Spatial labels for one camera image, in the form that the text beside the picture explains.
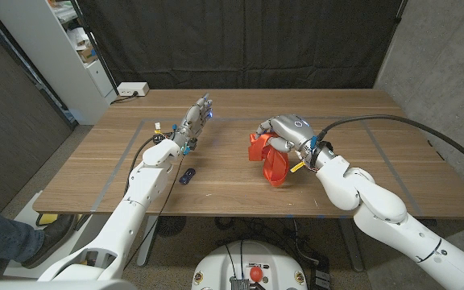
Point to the white shelf cabinet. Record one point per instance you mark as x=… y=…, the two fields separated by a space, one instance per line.
x=50 y=60

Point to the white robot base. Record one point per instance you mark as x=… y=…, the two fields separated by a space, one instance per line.
x=252 y=258

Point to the cardboard box with blue tape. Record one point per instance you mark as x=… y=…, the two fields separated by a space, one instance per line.
x=87 y=53

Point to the black backdrop stand pole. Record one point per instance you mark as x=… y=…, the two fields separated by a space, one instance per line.
x=95 y=44

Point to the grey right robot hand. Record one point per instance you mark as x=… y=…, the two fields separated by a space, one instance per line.
x=292 y=131

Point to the black floor power strip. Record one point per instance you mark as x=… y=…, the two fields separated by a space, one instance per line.
x=320 y=276

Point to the red emergency stop button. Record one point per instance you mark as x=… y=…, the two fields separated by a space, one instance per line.
x=256 y=274

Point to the black round ribbed disc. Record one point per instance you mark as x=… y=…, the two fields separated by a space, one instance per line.
x=171 y=225

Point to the person's dark shoe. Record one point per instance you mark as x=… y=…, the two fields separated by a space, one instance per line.
x=50 y=237

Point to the white power box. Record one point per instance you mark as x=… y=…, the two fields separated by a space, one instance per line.
x=133 y=88

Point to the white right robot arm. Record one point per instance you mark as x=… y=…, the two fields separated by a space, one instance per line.
x=381 y=205

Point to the orange satin ribbon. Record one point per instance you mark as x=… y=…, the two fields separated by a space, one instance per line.
x=276 y=169

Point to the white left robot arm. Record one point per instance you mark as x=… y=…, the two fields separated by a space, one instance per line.
x=135 y=201

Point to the blue toy car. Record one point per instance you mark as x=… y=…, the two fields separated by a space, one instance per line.
x=187 y=176

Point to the black backdrop curtain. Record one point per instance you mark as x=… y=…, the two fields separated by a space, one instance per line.
x=236 y=40

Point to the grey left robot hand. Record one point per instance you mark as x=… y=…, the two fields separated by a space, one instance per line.
x=193 y=123

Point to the white floor board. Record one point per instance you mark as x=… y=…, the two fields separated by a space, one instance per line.
x=24 y=213

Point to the grey tape outline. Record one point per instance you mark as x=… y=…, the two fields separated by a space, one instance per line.
x=232 y=119

